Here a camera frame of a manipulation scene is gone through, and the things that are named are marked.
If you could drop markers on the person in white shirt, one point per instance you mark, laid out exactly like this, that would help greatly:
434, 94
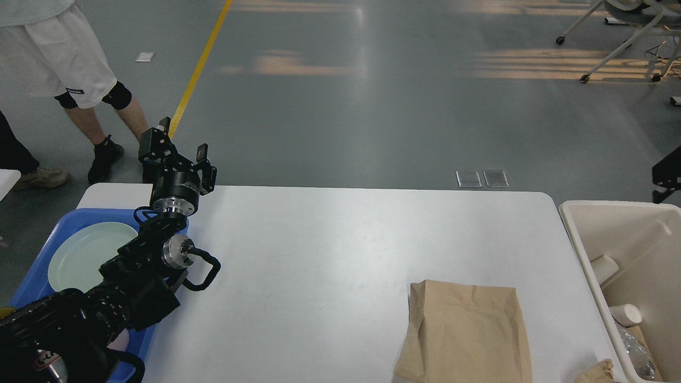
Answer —
50, 49

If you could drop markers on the person at left edge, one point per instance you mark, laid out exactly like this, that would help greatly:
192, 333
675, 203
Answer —
15, 156

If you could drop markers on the brown paper bag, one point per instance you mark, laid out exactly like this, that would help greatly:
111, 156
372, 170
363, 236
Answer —
464, 333

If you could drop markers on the floor metal plate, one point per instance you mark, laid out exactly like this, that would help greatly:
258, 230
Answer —
496, 179
468, 179

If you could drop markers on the green plate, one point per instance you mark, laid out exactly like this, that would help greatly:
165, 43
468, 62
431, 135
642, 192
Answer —
76, 262

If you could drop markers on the dark teal mug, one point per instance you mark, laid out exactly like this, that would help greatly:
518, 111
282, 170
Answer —
5, 311

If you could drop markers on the brown paper scrap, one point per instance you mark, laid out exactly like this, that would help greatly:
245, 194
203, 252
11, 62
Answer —
601, 372

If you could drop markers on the brown cardboard in bin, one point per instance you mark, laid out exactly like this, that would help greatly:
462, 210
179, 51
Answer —
639, 335

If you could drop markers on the white paper cup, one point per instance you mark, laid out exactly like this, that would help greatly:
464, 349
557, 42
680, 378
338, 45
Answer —
604, 267

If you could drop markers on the white side table corner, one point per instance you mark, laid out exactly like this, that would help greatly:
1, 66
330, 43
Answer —
8, 180

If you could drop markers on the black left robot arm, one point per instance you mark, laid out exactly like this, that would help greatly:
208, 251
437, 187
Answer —
65, 336

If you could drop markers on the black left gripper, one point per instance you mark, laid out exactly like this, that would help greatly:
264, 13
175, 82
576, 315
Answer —
174, 189

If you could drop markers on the pink mug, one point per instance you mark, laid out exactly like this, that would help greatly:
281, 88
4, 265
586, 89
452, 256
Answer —
121, 342

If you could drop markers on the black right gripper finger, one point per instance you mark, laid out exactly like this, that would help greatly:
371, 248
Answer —
665, 176

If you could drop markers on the small paper cup in bin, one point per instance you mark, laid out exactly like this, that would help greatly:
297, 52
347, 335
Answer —
627, 315

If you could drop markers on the blue plastic tray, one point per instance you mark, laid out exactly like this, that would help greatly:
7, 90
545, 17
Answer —
35, 284

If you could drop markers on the left floor metal plate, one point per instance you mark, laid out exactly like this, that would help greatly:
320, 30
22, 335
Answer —
468, 179

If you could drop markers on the beige plastic bin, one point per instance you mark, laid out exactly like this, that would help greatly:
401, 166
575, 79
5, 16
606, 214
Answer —
644, 238

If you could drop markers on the right floor metal plate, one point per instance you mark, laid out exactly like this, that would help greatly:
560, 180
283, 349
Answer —
496, 179

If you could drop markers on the clear plastic wrapper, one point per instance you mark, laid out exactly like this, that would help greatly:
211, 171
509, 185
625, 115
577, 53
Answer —
638, 358

